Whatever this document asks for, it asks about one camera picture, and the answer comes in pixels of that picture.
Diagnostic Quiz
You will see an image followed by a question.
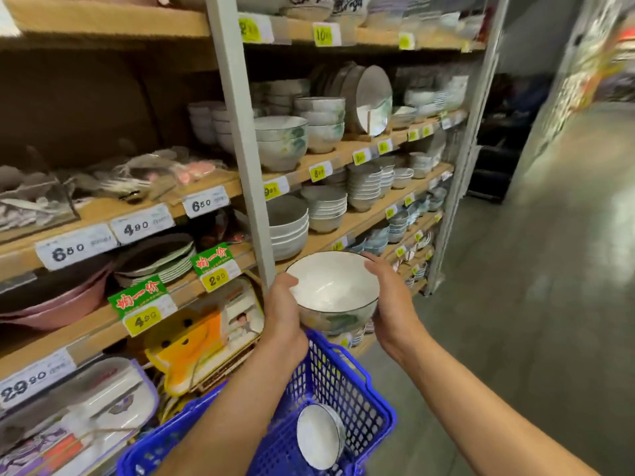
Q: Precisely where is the person's right hand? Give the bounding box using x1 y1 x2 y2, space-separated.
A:
360 252 427 360

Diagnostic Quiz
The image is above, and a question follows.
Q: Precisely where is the person's left hand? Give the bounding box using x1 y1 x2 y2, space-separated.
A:
260 272 310 365

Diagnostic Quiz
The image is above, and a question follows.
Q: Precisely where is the blue shopping basket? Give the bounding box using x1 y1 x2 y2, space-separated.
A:
116 329 398 476

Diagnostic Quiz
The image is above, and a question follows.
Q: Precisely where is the person's right forearm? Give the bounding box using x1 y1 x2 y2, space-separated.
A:
392 331 601 476

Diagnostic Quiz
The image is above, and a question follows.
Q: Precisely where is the person's left forearm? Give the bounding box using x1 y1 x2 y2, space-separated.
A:
153 341 308 476

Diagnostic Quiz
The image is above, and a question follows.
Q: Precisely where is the row of blue grey bowls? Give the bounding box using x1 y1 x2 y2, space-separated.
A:
347 188 447 256

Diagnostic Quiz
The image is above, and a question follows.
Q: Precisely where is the stack of large white bowls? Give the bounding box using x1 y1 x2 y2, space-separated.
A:
233 194 310 262

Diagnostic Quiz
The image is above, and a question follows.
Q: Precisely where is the stack of large white dishes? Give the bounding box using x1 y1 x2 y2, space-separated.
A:
168 0 288 15

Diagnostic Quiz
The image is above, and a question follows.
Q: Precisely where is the green sign price tag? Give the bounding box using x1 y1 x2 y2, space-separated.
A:
108 276 179 338
190 242 243 293

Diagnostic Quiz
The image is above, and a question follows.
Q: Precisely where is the yellow bear divided plate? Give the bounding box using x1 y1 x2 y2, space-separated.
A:
144 280 265 397

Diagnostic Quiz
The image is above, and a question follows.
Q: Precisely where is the white price tag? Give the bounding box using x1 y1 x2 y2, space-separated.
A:
110 204 175 246
0 349 78 411
35 223 119 272
182 185 231 219

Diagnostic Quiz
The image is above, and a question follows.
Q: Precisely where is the stack of pale green plates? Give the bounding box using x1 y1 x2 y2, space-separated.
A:
114 233 197 289

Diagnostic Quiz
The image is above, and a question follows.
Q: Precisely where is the bundle of pink ceramic spoons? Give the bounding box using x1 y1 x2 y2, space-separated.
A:
173 161 219 186

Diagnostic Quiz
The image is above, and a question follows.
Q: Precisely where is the wooden plate rack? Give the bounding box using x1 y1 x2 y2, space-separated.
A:
355 111 393 142

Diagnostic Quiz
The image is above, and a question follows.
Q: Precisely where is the white divided kids plate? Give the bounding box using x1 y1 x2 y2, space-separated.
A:
0 357 159 476

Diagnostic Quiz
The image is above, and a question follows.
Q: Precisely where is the dark display rack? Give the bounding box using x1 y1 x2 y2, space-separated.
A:
468 76 552 204

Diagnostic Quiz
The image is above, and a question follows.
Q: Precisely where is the row of black-rimmed floral plates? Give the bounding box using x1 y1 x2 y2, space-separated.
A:
310 61 394 138

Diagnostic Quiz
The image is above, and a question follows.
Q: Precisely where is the clear box of spoons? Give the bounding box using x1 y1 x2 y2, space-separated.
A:
0 165 80 233

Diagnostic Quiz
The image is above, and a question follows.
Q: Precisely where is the distant stocked shelving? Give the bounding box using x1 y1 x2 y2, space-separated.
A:
525 0 635 159

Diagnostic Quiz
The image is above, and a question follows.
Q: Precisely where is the blue patterned white bowl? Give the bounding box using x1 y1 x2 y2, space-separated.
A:
329 0 373 26
282 0 336 21

